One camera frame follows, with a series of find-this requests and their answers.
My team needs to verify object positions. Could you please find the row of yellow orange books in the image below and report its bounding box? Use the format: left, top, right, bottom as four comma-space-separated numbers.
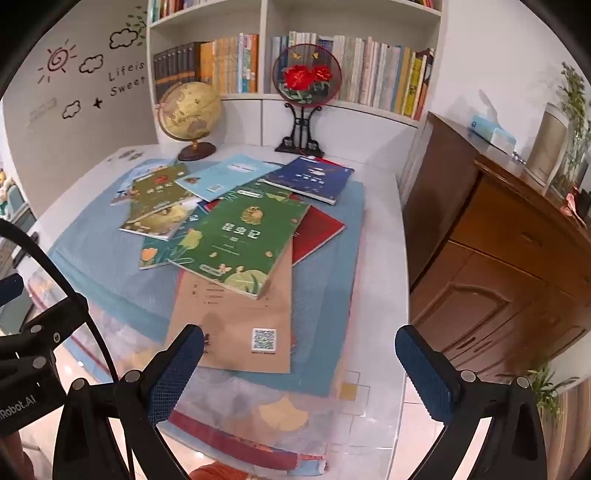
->
199, 33, 260, 95

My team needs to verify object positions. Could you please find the blue quilted mat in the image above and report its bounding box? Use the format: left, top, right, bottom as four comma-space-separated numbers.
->
48, 157, 366, 400

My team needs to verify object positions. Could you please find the brown wooden cabinet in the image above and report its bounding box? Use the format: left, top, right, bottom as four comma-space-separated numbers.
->
402, 111, 591, 384

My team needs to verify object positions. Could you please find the bright green insect book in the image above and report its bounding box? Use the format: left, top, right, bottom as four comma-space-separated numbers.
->
168, 186, 311, 300

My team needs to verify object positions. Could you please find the potted floor plant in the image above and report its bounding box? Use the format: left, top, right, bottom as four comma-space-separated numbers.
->
526, 364, 578, 416

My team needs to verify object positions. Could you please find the light cyan book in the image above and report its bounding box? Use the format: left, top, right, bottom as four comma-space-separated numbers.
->
175, 156, 283, 202

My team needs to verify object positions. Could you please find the yellow green book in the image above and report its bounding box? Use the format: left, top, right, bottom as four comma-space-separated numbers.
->
119, 200, 200, 241

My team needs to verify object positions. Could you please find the row of pale spined books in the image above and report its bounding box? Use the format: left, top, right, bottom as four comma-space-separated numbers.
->
271, 31, 435, 121

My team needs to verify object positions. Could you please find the red cartoon boy book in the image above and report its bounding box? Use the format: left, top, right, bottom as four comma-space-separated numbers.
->
291, 205, 346, 266

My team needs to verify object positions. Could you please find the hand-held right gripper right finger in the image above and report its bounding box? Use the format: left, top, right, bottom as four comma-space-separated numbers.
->
394, 324, 555, 480

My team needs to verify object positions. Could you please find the olive green butterfly book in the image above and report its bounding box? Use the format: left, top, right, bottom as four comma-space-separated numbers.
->
129, 165, 197, 217

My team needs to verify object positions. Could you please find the embroidered round fan on stand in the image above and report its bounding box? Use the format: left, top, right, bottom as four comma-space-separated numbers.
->
271, 43, 343, 163

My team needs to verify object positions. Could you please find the beige cylinder vase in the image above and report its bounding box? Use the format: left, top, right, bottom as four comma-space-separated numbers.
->
526, 102, 568, 185

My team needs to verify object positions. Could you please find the red sun wall sticker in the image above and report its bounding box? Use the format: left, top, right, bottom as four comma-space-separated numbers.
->
38, 39, 75, 84

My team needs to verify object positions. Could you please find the antique style globe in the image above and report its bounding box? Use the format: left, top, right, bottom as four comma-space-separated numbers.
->
156, 82, 223, 162

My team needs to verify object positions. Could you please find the row of dark grey volumes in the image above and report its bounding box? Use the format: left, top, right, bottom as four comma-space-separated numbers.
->
152, 41, 205, 104

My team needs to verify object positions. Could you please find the pink ornament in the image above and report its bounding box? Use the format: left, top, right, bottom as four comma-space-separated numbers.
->
561, 187, 591, 217

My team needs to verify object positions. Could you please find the white wall switch plate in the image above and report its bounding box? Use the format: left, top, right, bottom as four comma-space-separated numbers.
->
28, 98, 58, 123

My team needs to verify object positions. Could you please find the dark green beetle book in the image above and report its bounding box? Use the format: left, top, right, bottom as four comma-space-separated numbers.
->
139, 212, 206, 271

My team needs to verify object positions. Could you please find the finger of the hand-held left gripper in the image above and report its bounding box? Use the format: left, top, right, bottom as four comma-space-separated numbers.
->
18, 293, 89, 357
0, 274, 25, 308

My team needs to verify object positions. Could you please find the black lettering wall sticker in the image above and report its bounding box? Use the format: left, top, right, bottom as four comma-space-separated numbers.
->
108, 60, 147, 97

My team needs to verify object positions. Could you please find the row of upper shelf books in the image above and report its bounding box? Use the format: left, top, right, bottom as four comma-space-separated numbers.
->
150, 0, 206, 21

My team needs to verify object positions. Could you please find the green tree wall sticker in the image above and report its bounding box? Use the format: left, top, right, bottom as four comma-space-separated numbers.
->
124, 6, 148, 47

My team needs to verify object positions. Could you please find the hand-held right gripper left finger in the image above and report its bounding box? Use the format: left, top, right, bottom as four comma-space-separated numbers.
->
53, 324, 205, 480

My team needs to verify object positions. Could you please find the navy blue book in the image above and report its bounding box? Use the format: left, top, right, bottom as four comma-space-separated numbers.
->
257, 156, 355, 205

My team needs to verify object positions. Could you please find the brown kraft book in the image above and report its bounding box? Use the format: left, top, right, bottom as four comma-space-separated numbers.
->
165, 240, 294, 374

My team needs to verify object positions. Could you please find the blue tissue box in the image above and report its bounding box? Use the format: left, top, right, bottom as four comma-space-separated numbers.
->
471, 114, 515, 151

